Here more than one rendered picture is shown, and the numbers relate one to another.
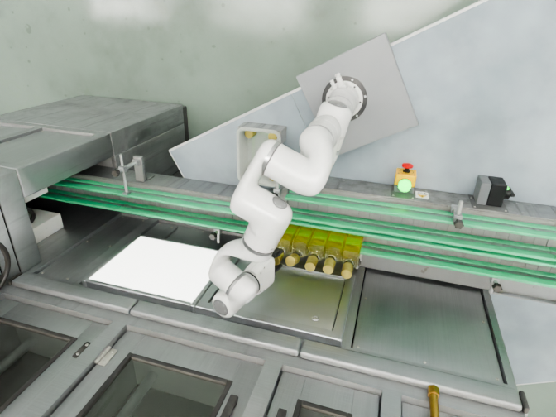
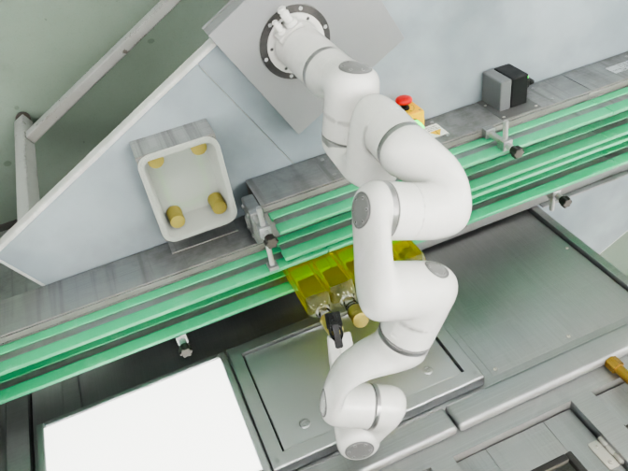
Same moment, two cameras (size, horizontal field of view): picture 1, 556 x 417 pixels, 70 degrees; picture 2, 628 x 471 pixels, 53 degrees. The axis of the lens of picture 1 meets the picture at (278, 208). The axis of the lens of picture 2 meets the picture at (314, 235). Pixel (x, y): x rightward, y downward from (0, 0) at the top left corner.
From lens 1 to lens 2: 0.63 m
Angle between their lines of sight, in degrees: 29
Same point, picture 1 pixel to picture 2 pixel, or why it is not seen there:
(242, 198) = (400, 296)
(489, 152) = (488, 38)
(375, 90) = (336, 12)
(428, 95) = not seen: outside the picture
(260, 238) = (430, 332)
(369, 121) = not seen: hidden behind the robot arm
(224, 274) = (358, 406)
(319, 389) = (513, 450)
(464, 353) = (588, 298)
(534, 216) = (566, 97)
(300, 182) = (448, 224)
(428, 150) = (418, 67)
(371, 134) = not seen: hidden behind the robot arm
